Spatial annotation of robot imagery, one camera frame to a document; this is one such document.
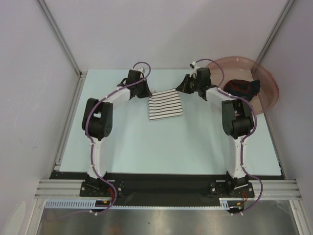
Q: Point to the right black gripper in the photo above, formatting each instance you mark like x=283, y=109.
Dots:
x=184, y=87

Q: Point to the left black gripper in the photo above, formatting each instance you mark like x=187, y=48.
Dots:
x=147, y=93

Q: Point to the black white striped tank top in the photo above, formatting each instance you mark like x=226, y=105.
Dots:
x=164, y=104

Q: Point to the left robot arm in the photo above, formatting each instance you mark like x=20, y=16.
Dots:
x=98, y=115

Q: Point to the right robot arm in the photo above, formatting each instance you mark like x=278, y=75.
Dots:
x=238, y=117

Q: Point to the dark navy red tank top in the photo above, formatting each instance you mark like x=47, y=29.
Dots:
x=243, y=88

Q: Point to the brown translucent plastic basin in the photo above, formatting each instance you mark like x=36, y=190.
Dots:
x=230, y=68

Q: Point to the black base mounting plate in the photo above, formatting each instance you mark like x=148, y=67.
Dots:
x=160, y=190

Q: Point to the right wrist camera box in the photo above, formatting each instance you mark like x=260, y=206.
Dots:
x=194, y=66

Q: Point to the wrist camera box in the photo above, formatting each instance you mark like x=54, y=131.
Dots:
x=194, y=66
x=142, y=70

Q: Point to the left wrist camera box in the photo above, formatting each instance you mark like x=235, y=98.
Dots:
x=142, y=70

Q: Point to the right aluminium frame post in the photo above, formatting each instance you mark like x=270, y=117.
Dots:
x=289, y=5

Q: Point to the aluminium frame post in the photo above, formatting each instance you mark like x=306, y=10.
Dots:
x=58, y=35
x=289, y=5

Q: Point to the right slotted cable duct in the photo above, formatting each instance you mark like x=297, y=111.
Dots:
x=232, y=203

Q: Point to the slotted cable duct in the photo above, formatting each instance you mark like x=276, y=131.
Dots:
x=232, y=203
x=83, y=204

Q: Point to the left aluminium frame post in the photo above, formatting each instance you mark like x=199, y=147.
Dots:
x=58, y=35

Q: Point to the left slotted cable duct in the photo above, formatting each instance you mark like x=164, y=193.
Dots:
x=83, y=204

